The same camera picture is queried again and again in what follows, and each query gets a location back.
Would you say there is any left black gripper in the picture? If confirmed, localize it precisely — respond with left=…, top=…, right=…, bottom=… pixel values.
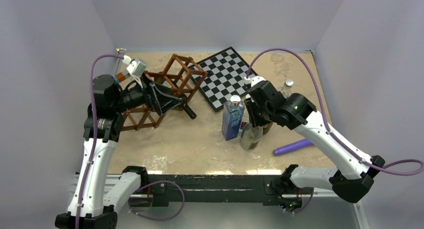
left=112, top=72, right=181, bottom=115

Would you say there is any brown wooden wine rack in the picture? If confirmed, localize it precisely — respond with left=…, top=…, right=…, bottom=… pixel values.
left=121, top=53, right=208, bottom=131

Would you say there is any clear glass bottle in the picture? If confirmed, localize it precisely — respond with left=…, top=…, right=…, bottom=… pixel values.
left=240, top=122, right=263, bottom=150

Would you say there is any dark green wine bottle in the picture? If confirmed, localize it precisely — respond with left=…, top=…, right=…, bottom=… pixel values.
left=175, top=94, right=197, bottom=120

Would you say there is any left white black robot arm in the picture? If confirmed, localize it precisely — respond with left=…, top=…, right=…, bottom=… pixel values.
left=54, top=74, right=183, bottom=229

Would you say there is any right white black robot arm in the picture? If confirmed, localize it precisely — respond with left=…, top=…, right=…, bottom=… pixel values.
left=245, top=78, right=385, bottom=203

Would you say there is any clear bottle far right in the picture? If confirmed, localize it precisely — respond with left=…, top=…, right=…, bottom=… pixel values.
left=280, top=78, right=294, bottom=99

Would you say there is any olive wine bottle tan label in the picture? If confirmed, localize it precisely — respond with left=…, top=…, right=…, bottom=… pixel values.
left=262, top=122, right=274, bottom=135

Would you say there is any blue square bottle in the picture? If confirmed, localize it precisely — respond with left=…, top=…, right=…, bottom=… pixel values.
left=221, top=95, right=245, bottom=141

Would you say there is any blue orange syringe toy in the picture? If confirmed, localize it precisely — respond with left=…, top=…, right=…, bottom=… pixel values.
left=113, top=72, right=129, bottom=84

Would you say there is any black white checkerboard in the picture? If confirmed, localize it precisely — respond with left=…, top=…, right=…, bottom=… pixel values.
left=197, top=46, right=249, bottom=112

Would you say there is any purple toy microphone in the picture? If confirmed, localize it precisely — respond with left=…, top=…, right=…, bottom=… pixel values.
left=273, top=138, right=314, bottom=156

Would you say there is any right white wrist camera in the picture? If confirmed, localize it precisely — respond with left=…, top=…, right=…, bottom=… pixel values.
left=243, top=75, right=266, bottom=88

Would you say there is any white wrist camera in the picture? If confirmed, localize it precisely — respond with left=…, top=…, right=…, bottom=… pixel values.
left=243, top=75, right=266, bottom=88
left=122, top=55, right=148, bottom=88

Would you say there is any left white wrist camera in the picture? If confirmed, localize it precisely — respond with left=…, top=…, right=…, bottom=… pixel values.
left=122, top=55, right=148, bottom=88

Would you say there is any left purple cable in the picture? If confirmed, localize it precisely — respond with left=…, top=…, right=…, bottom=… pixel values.
left=74, top=53, right=128, bottom=229

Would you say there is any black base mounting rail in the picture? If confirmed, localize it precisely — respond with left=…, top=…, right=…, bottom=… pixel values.
left=135, top=174, right=312, bottom=207

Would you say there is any purple loop cable at base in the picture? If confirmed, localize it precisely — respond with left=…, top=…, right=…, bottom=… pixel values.
left=128, top=179, right=186, bottom=221

